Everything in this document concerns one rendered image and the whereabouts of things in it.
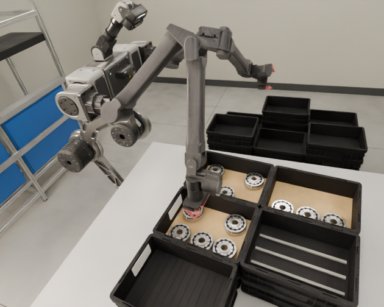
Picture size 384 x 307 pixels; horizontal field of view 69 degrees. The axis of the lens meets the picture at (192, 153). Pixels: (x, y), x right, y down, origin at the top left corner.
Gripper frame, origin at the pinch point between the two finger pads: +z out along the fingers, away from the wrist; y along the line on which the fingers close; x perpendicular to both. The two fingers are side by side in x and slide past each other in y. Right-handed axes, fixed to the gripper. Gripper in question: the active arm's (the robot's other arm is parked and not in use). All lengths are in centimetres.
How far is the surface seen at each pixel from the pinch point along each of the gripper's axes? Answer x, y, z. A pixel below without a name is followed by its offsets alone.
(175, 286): 2.3, -21.0, 23.8
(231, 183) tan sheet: 0.1, 40.3, 23.1
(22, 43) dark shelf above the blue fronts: 201, 91, -25
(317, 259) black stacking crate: -47, 11, 23
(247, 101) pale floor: 57, 272, 105
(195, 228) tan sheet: 6.1, 6.8, 23.5
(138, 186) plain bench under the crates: 59, 31, 37
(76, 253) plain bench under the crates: 63, -21, 38
